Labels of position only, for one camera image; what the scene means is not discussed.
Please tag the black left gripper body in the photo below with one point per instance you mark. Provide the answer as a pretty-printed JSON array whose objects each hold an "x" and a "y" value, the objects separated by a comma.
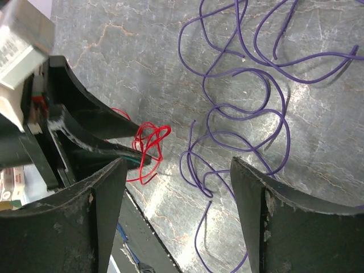
[{"x": 36, "y": 145}]

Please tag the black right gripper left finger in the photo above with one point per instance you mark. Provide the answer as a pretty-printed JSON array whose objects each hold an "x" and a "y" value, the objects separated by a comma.
[{"x": 70, "y": 231}]

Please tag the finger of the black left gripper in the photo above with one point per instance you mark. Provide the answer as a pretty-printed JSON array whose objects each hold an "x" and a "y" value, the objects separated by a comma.
[
  {"x": 92, "y": 114},
  {"x": 81, "y": 150}
]

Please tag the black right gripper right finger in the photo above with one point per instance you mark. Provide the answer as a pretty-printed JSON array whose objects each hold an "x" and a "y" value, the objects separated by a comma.
[{"x": 286, "y": 230}]

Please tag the green orange box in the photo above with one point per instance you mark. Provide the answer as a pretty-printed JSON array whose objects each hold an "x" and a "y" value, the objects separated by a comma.
[{"x": 12, "y": 188}]

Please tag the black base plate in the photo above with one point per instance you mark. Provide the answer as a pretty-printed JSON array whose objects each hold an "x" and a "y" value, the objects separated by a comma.
[{"x": 137, "y": 247}]

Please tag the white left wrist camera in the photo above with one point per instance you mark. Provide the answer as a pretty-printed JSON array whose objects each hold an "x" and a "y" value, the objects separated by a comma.
[{"x": 27, "y": 39}]

